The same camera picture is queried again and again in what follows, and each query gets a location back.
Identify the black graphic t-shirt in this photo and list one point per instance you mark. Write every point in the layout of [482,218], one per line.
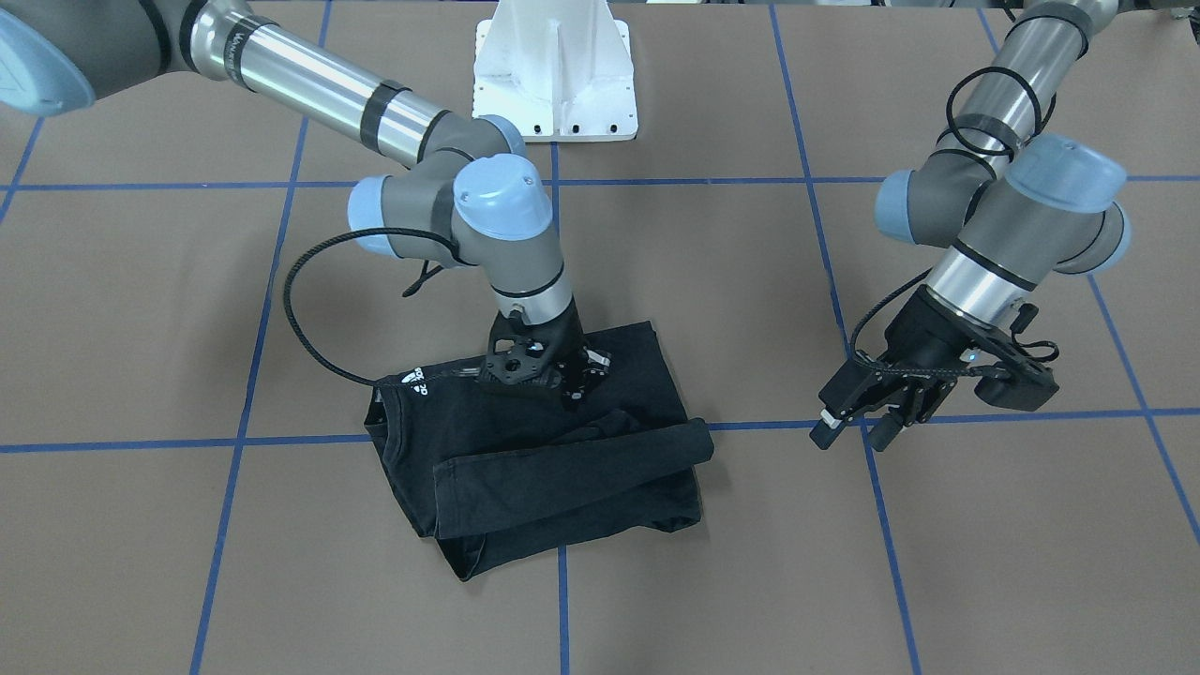
[495,478]

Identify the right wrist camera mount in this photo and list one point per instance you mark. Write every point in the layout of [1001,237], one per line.
[518,364]

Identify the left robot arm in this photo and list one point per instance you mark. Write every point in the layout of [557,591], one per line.
[1000,205]

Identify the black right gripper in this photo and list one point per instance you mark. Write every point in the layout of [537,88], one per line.
[565,344]

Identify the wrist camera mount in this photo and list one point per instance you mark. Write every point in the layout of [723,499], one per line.
[1021,379]
[518,364]

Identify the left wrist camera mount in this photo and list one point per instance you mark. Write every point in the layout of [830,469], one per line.
[1021,379]

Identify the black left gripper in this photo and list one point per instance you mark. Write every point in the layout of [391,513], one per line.
[917,339]

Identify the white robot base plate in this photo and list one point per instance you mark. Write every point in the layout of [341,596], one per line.
[559,71]

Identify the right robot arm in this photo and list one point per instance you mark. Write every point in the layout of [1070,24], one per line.
[469,196]

